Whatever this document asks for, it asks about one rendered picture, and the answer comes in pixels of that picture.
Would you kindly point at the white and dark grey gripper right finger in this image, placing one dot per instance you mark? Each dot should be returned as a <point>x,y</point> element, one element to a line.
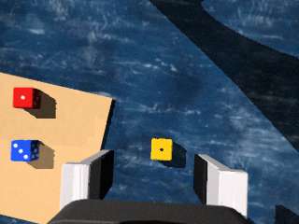
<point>216,184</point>

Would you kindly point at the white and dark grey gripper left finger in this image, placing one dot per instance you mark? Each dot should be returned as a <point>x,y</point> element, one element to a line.
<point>91,178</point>

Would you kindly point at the yellow die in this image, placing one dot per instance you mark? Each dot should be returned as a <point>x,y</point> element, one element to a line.
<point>161,149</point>

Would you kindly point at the blue die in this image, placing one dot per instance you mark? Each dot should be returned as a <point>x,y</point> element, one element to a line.
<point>24,150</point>

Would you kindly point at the tan square mat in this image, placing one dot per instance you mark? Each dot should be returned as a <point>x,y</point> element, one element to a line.
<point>70,126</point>

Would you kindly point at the red die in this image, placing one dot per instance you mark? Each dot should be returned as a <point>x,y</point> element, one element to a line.
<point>27,98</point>

